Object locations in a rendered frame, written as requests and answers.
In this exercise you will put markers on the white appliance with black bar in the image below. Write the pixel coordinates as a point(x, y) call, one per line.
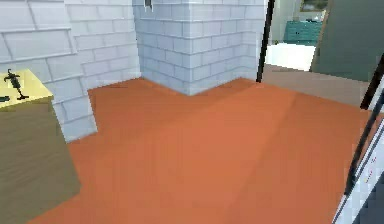
point(366, 180)

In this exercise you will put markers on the dark wall fixture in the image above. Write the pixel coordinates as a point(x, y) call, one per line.
point(148, 4)

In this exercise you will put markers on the small dark flat object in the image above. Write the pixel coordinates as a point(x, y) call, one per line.
point(3, 98)

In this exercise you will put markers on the dark grey-green room door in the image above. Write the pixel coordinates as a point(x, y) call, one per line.
point(350, 40)

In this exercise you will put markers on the framed wall picture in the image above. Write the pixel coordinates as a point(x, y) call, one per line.
point(313, 5)

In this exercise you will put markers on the teal chest of drawers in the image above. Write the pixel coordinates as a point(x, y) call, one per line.
point(301, 32)

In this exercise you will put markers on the white bed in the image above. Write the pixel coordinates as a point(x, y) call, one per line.
point(290, 56)

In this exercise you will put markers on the yellow topped olive cabinet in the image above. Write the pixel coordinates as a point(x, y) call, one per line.
point(30, 156)

